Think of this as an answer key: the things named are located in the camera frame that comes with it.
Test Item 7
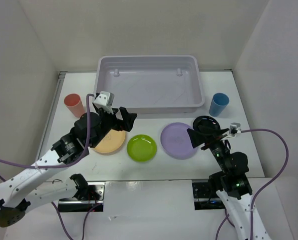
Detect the pink plastic cup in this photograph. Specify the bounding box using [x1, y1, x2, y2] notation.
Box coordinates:
[64, 93, 85, 118]

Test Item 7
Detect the black small plate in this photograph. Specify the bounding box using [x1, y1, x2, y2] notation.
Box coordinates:
[193, 115, 221, 132]

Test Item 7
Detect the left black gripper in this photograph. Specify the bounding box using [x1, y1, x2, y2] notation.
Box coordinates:
[89, 106, 137, 148]

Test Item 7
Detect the green plastic plate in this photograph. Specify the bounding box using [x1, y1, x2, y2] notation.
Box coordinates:
[127, 134, 157, 163]

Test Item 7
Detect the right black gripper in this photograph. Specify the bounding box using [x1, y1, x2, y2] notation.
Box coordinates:
[186, 124, 229, 172]

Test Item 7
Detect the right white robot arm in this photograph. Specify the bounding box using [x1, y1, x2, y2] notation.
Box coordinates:
[187, 123, 270, 240]

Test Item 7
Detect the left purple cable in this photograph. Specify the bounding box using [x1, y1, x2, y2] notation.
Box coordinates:
[0, 93, 98, 240]

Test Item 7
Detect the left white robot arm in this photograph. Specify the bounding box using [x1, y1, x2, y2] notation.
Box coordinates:
[0, 107, 137, 228]

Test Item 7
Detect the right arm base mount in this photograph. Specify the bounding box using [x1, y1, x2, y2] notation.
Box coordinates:
[192, 179, 225, 211]

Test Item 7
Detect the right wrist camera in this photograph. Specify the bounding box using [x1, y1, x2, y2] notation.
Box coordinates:
[227, 122, 241, 138]

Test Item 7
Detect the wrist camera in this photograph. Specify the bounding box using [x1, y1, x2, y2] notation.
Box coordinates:
[227, 122, 241, 138]
[92, 91, 114, 108]

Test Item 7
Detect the orange plastic plate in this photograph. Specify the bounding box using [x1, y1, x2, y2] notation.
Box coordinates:
[93, 129, 126, 155]

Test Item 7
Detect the lavender plastic bin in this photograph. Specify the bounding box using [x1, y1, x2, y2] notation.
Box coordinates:
[94, 55, 205, 114]

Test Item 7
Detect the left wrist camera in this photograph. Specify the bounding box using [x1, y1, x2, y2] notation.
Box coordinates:
[92, 91, 114, 108]

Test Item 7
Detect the purple plastic plate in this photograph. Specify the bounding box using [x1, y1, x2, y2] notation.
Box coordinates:
[160, 122, 197, 160]

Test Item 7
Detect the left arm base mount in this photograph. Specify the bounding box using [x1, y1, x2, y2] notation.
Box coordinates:
[57, 181, 105, 213]

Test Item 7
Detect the blue plastic cup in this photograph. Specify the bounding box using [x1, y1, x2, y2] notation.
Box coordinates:
[209, 92, 230, 117]

